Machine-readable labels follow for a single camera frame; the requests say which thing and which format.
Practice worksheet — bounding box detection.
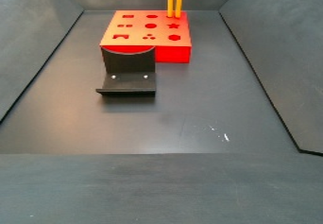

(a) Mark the red shape-sorting block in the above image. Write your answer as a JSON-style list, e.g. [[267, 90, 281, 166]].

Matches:
[[100, 10, 192, 63]]

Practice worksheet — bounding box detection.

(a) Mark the black curved holder bracket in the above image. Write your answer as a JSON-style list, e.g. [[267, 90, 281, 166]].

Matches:
[[96, 47, 156, 95]]

